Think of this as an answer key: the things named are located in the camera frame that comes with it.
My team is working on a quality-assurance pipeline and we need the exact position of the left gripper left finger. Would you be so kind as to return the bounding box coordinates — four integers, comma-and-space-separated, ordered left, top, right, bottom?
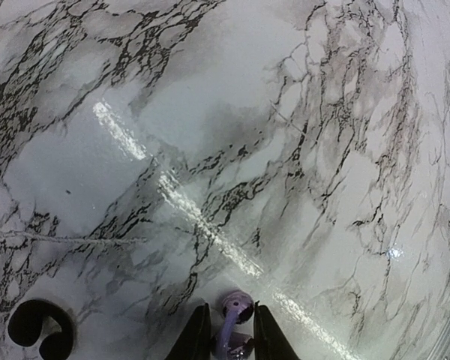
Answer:
165, 303, 212, 360

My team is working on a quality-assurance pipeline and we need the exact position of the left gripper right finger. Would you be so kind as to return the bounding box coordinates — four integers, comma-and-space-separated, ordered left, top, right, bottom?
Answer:
253, 302, 300, 360

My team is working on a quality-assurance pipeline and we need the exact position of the purple earbud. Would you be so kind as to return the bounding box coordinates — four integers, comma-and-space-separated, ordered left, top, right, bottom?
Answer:
211, 290, 254, 359

